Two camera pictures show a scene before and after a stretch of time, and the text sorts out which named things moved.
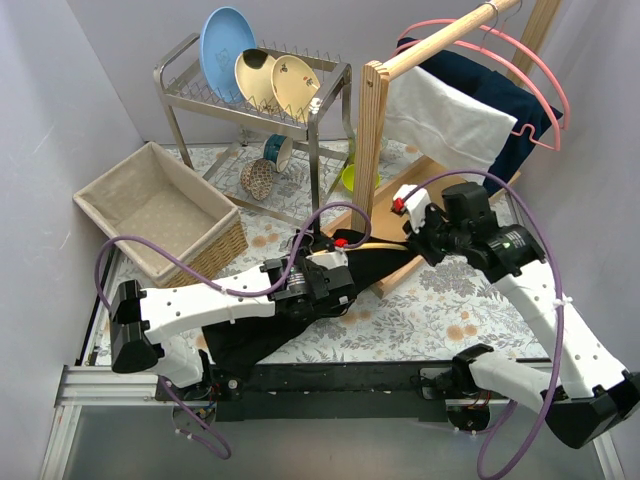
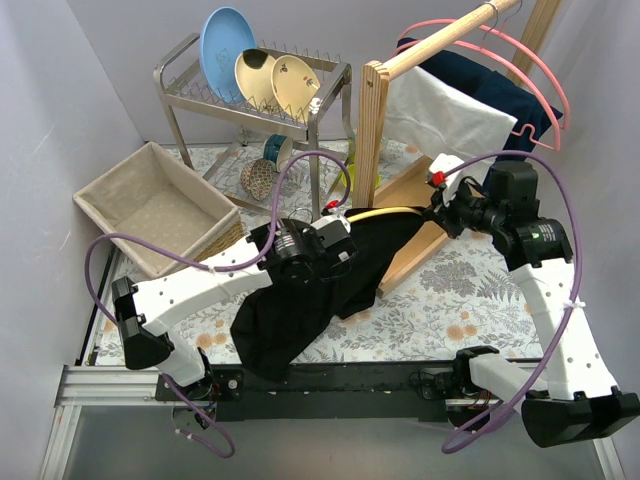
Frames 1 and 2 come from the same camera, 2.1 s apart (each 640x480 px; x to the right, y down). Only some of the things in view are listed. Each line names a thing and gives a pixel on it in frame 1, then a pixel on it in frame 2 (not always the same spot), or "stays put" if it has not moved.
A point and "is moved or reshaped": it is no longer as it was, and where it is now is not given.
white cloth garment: [445, 122] stays put
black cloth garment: [228, 347] is moved or reshaped
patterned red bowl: [257, 177] stays put
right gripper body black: [420, 245] -> [447, 216]
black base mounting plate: [315, 391] stays put
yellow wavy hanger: [382, 245] -> [359, 215]
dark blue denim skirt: [492, 88] stays put
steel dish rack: [260, 149] stays put
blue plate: [226, 33] stays put
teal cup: [278, 149] stays put
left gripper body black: [342, 288] -> [347, 256]
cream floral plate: [295, 85] stays put
